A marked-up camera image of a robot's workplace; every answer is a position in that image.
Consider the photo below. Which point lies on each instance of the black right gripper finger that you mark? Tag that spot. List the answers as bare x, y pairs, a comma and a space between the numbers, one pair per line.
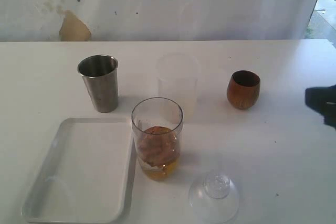
321, 99
330, 120

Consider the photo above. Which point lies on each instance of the brown wooden cup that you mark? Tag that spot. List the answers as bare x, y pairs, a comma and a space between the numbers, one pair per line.
243, 89

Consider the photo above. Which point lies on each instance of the clear plastic dome lid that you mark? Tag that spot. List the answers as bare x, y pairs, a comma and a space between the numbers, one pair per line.
214, 197

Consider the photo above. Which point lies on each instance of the clear glass jar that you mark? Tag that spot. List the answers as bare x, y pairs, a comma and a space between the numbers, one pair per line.
157, 125

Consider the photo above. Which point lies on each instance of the grey metal cup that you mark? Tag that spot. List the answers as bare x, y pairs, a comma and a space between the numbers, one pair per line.
99, 73

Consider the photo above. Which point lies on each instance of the translucent plastic measuring cup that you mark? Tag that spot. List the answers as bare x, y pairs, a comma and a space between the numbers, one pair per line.
177, 76

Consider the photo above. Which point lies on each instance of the clear plastic tray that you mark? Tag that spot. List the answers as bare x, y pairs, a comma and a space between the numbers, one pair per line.
84, 176

